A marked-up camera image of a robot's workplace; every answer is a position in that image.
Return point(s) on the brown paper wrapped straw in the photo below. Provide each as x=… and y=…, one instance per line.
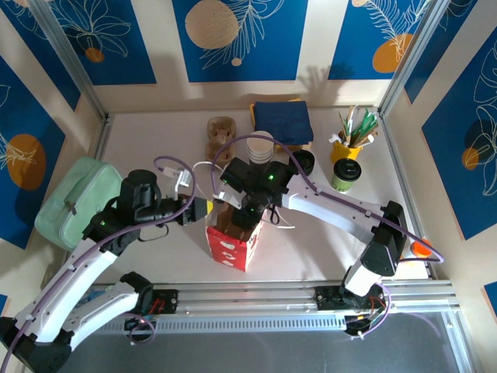
x=342, y=128
x=369, y=139

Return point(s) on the yellow napkin stack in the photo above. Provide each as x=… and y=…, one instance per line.
x=252, y=112

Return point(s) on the bunch of wrapped straws and chopsticks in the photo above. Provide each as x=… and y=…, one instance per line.
x=369, y=123

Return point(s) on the white paper wrapped straw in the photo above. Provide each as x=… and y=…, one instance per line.
x=336, y=137
x=350, y=120

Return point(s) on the aluminium frame post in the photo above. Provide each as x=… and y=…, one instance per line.
x=411, y=50
x=66, y=46

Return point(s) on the stack of paper cups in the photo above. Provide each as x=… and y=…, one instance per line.
x=259, y=145

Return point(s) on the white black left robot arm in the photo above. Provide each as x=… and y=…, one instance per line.
x=77, y=279

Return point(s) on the red white paper gift bag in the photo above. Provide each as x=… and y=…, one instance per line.
x=229, y=252

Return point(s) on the clear bottle orange cap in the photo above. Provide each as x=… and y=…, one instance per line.
x=419, y=250

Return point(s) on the paper coffee cup black lid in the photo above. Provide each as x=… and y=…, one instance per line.
x=346, y=171

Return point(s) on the stack of pulp cup carriers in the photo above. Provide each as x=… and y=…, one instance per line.
x=221, y=128

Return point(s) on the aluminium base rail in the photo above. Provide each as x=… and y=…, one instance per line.
x=252, y=299

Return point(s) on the mint green fabric pouch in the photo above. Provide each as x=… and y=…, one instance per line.
x=66, y=202

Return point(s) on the yellow straw holder cup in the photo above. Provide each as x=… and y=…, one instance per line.
x=338, y=151

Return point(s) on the green paper wrapped straw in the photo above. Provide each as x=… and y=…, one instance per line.
x=363, y=120

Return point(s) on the blue napkin stack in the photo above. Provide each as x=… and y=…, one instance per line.
x=283, y=120

